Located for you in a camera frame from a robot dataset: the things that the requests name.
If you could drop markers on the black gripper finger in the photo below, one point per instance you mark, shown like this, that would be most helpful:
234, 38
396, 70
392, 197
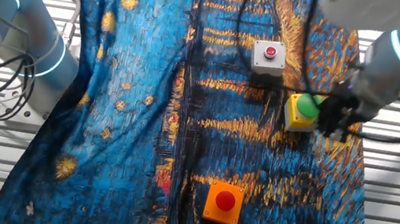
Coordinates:
345, 130
332, 132

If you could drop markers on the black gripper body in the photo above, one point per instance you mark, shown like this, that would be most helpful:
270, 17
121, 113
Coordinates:
337, 106

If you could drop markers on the yellow box green button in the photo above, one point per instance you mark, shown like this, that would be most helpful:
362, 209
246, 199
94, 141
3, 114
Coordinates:
296, 116

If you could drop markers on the grey box red button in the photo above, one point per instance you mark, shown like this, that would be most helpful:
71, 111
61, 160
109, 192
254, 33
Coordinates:
267, 60

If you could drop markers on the orange box red button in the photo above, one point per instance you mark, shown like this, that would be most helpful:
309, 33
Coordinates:
223, 205

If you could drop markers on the starry night painting cloth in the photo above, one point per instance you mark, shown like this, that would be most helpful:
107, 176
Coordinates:
121, 136

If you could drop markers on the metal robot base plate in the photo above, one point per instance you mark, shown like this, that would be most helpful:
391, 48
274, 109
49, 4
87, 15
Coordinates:
20, 117

